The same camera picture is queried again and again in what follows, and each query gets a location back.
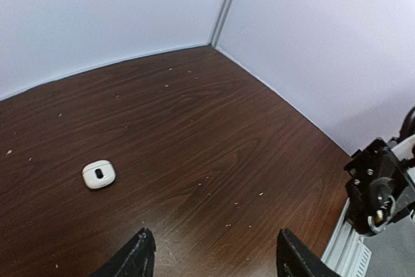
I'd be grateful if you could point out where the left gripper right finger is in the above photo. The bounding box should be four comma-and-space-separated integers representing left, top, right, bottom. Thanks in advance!
276, 228, 338, 277

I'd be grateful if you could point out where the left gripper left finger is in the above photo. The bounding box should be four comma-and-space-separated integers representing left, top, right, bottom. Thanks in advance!
89, 228, 156, 277

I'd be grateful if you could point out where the white earbud charging case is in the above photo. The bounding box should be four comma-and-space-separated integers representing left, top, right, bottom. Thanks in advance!
82, 160, 116, 190

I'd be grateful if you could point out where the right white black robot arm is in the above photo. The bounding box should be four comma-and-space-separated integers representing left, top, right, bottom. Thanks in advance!
392, 107, 414, 167

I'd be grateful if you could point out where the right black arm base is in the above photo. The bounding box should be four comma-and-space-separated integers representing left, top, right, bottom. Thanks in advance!
344, 138, 414, 236

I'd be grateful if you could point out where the aluminium front rail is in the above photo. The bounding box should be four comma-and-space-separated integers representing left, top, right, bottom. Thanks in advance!
321, 199, 372, 277

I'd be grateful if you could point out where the right aluminium frame post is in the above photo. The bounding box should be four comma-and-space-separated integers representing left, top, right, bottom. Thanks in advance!
209, 0, 233, 47

